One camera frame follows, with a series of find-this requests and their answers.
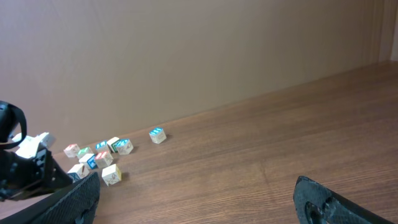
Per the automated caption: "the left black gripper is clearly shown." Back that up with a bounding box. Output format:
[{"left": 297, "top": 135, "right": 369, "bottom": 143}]
[{"left": 1, "top": 101, "right": 73, "bottom": 201}]

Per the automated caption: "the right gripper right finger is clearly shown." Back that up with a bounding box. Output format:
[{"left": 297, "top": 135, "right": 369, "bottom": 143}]
[{"left": 293, "top": 175, "right": 393, "bottom": 224}]

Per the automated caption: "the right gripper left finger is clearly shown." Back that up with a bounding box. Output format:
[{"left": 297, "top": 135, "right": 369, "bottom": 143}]
[{"left": 1, "top": 172, "right": 100, "bottom": 224}]

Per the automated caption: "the white block letter A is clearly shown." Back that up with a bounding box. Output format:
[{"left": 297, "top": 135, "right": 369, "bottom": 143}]
[{"left": 101, "top": 164, "right": 122, "bottom": 186}]

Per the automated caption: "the white block blue X side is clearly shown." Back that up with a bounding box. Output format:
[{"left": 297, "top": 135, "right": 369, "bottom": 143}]
[{"left": 67, "top": 164, "right": 90, "bottom": 182}]

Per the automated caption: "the red I letter block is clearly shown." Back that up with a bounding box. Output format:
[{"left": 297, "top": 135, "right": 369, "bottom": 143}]
[{"left": 95, "top": 151, "right": 113, "bottom": 169}]

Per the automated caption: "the green Z letter block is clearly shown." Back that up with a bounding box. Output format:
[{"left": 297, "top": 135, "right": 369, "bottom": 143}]
[{"left": 77, "top": 146, "right": 93, "bottom": 159}]

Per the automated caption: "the red Y letter block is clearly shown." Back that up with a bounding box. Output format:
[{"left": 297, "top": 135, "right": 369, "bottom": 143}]
[{"left": 63, "top": 144, "right": 80, "bottom": 158}]

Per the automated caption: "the blue L letter block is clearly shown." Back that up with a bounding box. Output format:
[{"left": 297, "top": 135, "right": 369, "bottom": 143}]
[{"left": 95, "top": 140, "right": 109, "bottom": 153}]

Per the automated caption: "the white block green side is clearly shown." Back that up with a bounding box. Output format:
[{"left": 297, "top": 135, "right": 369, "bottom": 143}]
[{"left": 106, "top": 137, "right": 119, "bottom": 153}]

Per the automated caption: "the blue D letter block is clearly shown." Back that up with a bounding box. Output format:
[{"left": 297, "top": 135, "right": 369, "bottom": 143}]
[{"left": 116, "top": 139, "right": 134, "bottom": 155}]

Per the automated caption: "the blue block far right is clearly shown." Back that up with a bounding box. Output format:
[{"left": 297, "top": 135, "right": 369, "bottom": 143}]
[{"left": 149, "top": 127, "right": 167, "bottom": 144}]

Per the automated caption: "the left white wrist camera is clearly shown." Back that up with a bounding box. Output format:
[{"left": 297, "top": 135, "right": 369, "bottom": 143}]
[{"left": 16, "top": 132, "right": 55, "bottom": 159}]

